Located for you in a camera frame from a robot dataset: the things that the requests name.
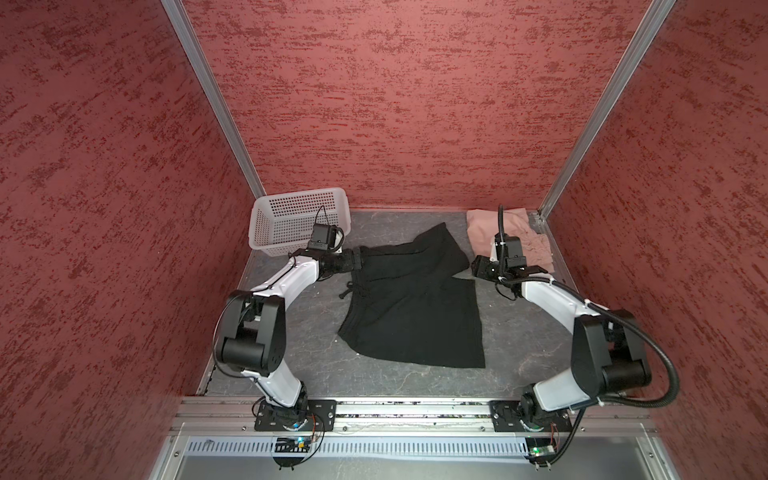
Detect pink shorts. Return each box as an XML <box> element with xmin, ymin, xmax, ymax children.
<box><xmin>466</xmin><ymin>208</ymin><xmax>554</xmax><ymax>272</ymax></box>

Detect black shorts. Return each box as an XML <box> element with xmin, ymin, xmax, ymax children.
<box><xmin>338</xmin><ymin>223</ymin><xmax>486</xmax><ymax>369</ymax></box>

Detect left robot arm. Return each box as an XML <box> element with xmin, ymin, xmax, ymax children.
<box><xmin>212</xmin><ymin>223</ymin><xmax>362</xmax><ymax>431</ymax></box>

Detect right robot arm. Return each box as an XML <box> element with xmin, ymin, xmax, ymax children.
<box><xmin>471</xmin><ymin>233</ymin><xmax>652</xmax><ymax>431</ymax></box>

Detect white plastic basket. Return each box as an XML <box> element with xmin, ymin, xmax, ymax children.
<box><xmin>248</xmin><ymin>188</ymin><xmax>351</xmax><ymax>257</ymax></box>

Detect right circuit board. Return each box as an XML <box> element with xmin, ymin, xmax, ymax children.
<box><xmin>525</xmin><ymin>437</ymin><xmax>557</xmax><ymax>463</ymax></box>

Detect circuit board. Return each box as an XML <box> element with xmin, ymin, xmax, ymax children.
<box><xmin>525</xmin><ymin>437</ymin><xmax>557</xmax><ymax>463</ymax></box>
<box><xmin>274</xmin><ymin>437</ymin><xmax>313</xmax><ymax>456</ymax></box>

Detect left circuit board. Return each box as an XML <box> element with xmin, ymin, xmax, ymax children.
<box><xmin>274</xmin><ymin>437</ymin><xmax>313</xmax><ymax>456</ymax></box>

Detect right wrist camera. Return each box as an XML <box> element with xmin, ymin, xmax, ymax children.
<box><xmin>490</xmin><ymin>233</ymin><xmax>508</xmax><ymax>263</ymax></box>

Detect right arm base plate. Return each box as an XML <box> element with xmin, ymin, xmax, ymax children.
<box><xmin>488</xmin><ymin>397</ymin><xmax>572</xmax><ymax>433</ymax></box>

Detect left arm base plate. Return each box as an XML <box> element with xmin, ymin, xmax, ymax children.
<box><xmin>251</xmin><ymin>399</ymin><xmax>337</xmax><ymax>432</ymax></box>

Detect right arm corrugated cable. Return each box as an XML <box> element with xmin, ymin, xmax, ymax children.
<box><xmin>503</xmin><ymin>273</ymin><xmax>682</xmax><ymax>467</ymax></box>

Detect slotted white cable duct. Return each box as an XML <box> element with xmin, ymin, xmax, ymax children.
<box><xmin>185</xmin><ymin>436</ymin><xmax>527</xmax><ymax>461</ymax></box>

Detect left aluminium corner post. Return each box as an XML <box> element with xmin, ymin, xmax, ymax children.
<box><xmin>161</xmin><ymin>0</ymin><xmax>266</xmax><ymax>198</ymax></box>

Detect aluminium corner post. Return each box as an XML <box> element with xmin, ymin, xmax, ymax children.
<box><xmin>538</xmin><ymin>0</ymin><xmax>676</xmax><ymax>223</ymax></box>
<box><xmin>161</xmin><ymin>0</ymin><xmax>266</xmax><ymax>198</ymax></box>

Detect right aluminium corner post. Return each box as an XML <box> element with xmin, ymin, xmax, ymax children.
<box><xmin>538</xmin><ymin>0</ymin><xmax>676</xmax><ymax>223</ymax></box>

